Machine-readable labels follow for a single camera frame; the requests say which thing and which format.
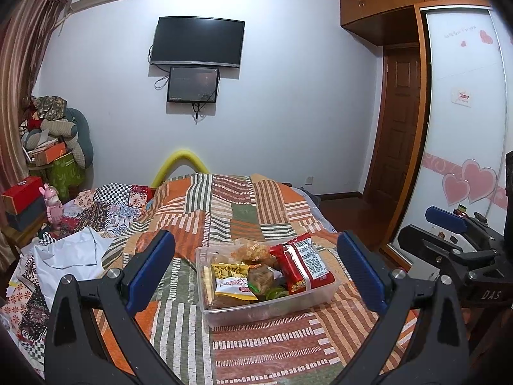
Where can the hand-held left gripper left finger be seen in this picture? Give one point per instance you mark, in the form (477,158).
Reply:
(150,272)

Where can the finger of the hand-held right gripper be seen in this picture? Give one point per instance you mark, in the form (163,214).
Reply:
(445,218)
(421,242)

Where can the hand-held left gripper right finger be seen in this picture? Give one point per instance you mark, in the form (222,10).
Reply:
(360,272)

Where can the clear plastic container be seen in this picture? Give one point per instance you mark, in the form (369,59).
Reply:
(256,317)

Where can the white wardrobe door with hearts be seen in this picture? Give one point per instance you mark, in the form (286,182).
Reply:
(461,148)

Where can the checkered patchwork quilt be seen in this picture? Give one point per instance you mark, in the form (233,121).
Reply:
(116,208)

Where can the yellow chips packet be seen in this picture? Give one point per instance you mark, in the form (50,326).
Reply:
(229,270)

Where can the white plastic bag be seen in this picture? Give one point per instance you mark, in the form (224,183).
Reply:
(68,252)

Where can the white and red snack packet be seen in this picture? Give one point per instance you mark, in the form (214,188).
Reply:
(234,288)

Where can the green jelly cup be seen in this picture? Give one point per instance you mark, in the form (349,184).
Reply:
(276,292)

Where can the brown snack packet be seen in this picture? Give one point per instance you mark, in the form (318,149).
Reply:
(262,278)

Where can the brown wooden door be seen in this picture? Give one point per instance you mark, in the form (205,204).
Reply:
(396,128)

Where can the clear crispy snack packet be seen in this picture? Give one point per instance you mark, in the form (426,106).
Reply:
(250,250)

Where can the pink toy figure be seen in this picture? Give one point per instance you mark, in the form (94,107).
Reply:
(54,208)

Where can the yellow foam tube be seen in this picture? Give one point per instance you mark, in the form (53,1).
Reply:
(182,154)

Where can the white label sticker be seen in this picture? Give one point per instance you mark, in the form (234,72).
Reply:
(462,97)

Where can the striped patchwork blanket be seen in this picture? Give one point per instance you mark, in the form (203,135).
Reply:
(260,349)

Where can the green patterned box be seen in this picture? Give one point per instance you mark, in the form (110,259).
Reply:
(66,174)

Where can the dark grey box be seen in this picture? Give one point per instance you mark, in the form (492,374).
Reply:
(26,218)

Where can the red gift box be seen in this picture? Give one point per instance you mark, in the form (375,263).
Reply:
(22,196)

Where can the flat orange box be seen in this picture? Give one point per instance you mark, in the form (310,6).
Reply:
(50,154)

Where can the pile of cushions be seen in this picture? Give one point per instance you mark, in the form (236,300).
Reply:
(60,128)

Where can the wooden overhead cabinet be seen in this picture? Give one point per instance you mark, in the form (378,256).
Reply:
(400,4)

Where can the striped brown curtain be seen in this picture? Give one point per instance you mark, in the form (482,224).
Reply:
(24,68)

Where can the small wall monitor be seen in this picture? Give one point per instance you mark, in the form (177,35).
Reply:
(192,85)

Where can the black wall television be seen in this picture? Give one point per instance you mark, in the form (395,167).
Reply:
(196,42)

